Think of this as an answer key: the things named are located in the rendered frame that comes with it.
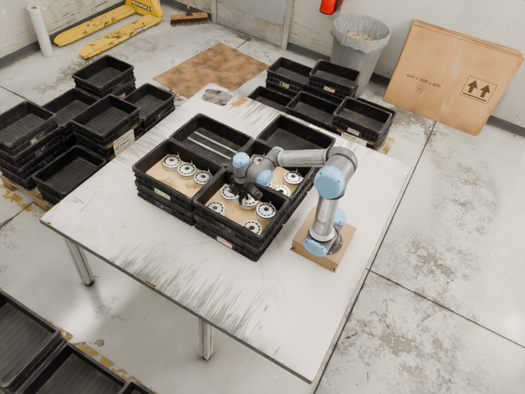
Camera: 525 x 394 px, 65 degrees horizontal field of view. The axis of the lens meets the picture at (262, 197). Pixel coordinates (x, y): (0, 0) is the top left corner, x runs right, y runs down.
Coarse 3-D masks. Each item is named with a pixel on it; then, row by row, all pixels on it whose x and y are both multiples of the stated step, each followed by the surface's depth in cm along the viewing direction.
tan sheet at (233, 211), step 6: (216, 192) 224; (216, 198) 221; (228, 204) 219; (234, 204) 220; (258, 204) 221; (228, 210) 216; (234, 210) 217; (240, 210) 217; (246, 210) 218; (252, 210) 218; (276, 210) 220; (228, 216) 214; (234, 216) 214; (240, 216) 215; (246, 216) 215; (252, 216) 215; (240, 222) 212; (258, 222) 213; (264, 222) 213
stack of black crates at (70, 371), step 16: (64, 352) 198; (80, 352) 196; (48, 368) 192; (64, 368) 199; (80, 368) 200; (96, 368) 199; (32, 384) 185; (48, 384) 194; (64, 384) 195; (80, 384) 196; (96, 384) 196; (112, 384) 197
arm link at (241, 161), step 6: (234, 156) 187; (240, 156) 187; (246, 156) 187; (234, 162) 186; (240, 162) 186; (246, 162) 186; (234, 168) 190; (240, 168) 188; (246, 168) 187; (234, 174) 194; (240, 174) 191
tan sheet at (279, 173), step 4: (276, 168) 241; (280, 168) 241; (276, 172) 239; (280, 172) 239; (284, 172) 240; (276, 176) 237; (280, 176) 237; (272, 180) 234; (276, 180) 235; (280, 180) 235; (276, 184) 232; (280, 184) 233; (284, 184) 233; (288, 188) 231; (292, 188) 231
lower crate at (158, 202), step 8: (136, 184) 225; (144, 192) 228; (152, 192) 221; (152, 200) 228; (160, 200) 224; (160, 208) 228; (168, 208) 224; (176, 208) 218; (176, 216) 225; (184, 216) 220; (192, 216) 216; (192, 224) 222
